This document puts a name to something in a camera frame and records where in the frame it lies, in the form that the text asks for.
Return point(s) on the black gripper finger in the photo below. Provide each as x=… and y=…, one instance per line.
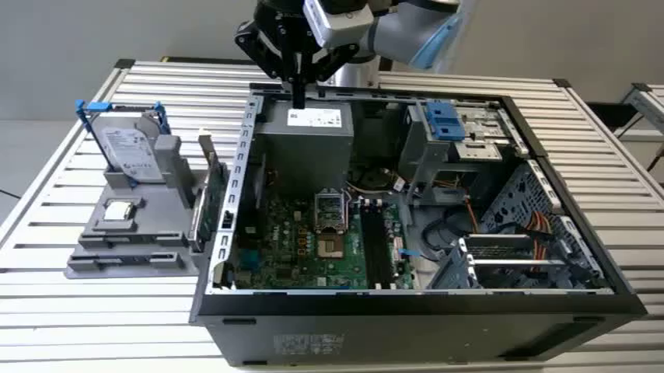
x=327, y=62
x=260, y=50

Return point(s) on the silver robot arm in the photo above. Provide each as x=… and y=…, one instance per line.
x=400, y=35

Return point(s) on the grey power supply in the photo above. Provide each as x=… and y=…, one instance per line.
x=307, y=155

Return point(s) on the black table corner cap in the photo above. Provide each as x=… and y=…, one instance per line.
x=125, y=64
x=562, y=82

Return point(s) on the blue plastic drive latch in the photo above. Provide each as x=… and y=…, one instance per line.
x=444, y=120

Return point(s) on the black round fan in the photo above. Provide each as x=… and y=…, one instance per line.
x=375, y=178

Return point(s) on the hard disk in blue carrier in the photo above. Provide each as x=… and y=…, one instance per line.
x=130, y=147

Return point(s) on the green graphics card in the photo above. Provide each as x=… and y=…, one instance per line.
x=210, y=210

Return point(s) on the grey parts rack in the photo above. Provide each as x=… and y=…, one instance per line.
x=156, y=211

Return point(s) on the CPU socket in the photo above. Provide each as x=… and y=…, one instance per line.
x=332, y=246

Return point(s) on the silver CPU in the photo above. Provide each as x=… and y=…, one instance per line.
x=118, y=211

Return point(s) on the green motherboard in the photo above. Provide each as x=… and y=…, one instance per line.
x=280, y=252

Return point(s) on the blue expansion slot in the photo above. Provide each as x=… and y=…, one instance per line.
x=249, y=260

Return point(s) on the metal disk bay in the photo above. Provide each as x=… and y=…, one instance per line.
x=452, y=268

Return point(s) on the slatted metal side table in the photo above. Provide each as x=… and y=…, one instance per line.
x=641, y=99

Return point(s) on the black PC case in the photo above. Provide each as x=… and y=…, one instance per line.
x=364, y=338

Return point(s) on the silver camera with black bracket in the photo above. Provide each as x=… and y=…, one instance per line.
x=343, y=23

